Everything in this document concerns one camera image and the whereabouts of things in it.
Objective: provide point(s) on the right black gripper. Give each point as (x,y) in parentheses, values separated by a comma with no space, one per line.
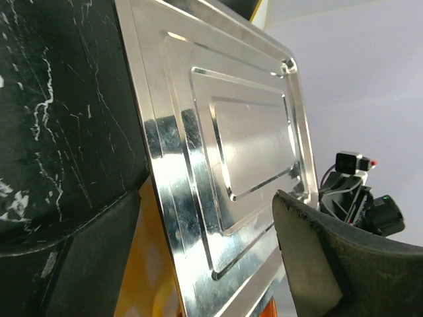
(348,199)

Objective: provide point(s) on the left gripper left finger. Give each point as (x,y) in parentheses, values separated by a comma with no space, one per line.
(71,268)

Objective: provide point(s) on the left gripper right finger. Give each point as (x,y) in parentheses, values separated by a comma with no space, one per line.
(335,269)

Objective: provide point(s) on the yellow checkered tablecloth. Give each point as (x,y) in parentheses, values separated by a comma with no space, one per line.
(148,287)

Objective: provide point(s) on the silver metal tray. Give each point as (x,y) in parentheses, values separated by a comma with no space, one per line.
(224,125)

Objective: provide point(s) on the orange translucent cup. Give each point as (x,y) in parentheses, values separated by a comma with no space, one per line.
(265,308)

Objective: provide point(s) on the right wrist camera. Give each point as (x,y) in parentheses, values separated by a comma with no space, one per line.
(352,163)

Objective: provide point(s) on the small whiteboard yellow frame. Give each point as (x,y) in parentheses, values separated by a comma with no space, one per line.
(259,14)

